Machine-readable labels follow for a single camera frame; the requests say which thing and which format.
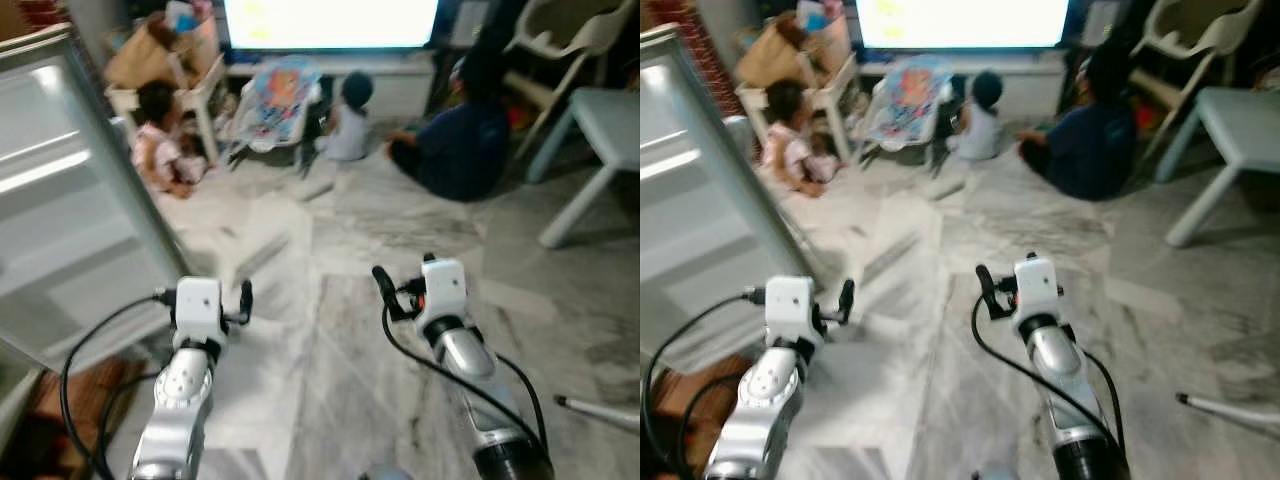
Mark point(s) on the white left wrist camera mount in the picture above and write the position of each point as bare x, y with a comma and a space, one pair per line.
197, 305
790, 305

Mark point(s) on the white television cabinet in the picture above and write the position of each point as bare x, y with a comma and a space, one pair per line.
400, 85
1030, 85

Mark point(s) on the grey fridge door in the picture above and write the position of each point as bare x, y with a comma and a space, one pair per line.
690, 200
60, 200

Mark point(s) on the toddler in pink dress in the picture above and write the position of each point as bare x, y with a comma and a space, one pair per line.
160, 150
790, 150

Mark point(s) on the large flat television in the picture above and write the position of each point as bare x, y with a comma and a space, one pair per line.
330, 20
960, 20

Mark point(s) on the beige plastic high chair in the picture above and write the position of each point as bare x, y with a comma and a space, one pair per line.
560, 30
1195, 30

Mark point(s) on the person in navy shirt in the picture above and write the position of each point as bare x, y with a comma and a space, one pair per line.
1090, 145
460, 145

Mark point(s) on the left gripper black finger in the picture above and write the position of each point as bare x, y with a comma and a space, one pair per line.
847, 298
246, 298

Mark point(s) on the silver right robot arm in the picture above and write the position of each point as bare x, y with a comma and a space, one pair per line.
470, 365
1060, 360

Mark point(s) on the white shelf cart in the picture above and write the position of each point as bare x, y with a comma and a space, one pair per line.
835, 100
200, 100

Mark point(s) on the brown paper bag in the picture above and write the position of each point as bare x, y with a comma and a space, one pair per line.
775, 60
145, 60

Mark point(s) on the toddler in pale blue clothes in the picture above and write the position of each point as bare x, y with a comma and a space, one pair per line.
350, 130
980, 130

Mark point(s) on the pale blue plastic table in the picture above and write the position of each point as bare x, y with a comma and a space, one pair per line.
605, 115
1245, 120

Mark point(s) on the colourful baby bouncer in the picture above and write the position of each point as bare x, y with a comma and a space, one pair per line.
275, 100
910, 100

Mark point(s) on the white pole with black tip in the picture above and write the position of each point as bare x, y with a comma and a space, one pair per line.
1230, 412
600, 412

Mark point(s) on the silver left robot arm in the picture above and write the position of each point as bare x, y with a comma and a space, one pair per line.
180, 400
765, 400

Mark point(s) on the white speaker box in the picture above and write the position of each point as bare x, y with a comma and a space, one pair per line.
472, 22
1102, 22

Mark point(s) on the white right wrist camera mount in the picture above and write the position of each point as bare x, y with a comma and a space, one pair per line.
443, 290
1038, 288

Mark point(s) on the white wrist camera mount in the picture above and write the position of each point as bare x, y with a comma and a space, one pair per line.
197, 305
443, 290
1038, 288
790, 305

